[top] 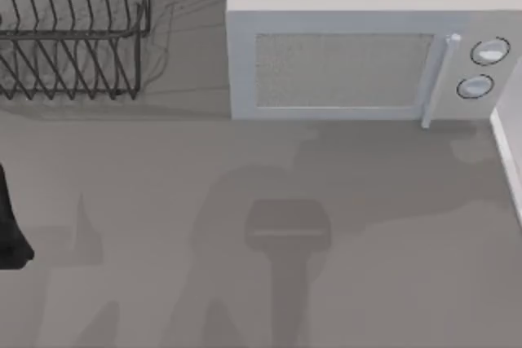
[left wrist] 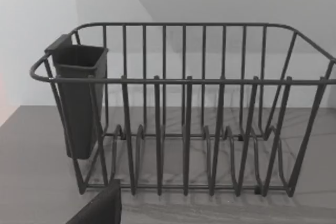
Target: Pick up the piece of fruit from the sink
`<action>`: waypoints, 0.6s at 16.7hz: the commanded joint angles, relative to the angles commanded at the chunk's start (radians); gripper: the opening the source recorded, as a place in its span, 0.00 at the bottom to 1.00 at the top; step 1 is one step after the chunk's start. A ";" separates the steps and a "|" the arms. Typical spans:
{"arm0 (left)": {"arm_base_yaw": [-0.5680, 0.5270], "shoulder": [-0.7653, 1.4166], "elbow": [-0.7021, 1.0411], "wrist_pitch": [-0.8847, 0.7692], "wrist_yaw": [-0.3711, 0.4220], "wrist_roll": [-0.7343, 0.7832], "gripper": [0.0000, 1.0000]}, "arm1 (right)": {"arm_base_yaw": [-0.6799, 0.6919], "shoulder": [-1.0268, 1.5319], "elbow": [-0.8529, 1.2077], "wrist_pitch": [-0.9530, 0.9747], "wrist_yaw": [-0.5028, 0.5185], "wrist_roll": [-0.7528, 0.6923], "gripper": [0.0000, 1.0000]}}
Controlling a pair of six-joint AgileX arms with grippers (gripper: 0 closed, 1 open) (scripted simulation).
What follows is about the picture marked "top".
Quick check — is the microwave door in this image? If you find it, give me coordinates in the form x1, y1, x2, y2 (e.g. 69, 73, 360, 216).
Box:
227, 11, 449, 121

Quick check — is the small microwave knob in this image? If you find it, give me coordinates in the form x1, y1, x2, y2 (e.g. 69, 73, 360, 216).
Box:
456, 73, 496, 100

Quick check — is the large microwave knob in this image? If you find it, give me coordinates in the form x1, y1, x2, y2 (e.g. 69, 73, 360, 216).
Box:
470, 36, 511, 67

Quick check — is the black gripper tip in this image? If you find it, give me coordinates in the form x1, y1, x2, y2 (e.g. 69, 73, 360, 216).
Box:
0, 165, 35, 271

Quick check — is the microwave door handle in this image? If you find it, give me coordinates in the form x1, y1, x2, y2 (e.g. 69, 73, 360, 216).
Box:
420, 33, 462, 130

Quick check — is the dark wire dish rack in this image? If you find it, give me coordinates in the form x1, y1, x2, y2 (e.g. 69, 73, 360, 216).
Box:
0, 0, 155, 101

